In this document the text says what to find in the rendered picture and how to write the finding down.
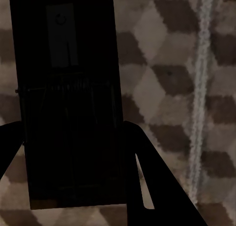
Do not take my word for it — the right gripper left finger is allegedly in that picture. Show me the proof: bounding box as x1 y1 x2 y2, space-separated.
0 121 24 180

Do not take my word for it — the mousetrap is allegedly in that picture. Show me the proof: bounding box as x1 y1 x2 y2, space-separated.
10 0 127 210

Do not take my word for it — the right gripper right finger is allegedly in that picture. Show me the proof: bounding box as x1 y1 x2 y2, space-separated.
123 121 207 226

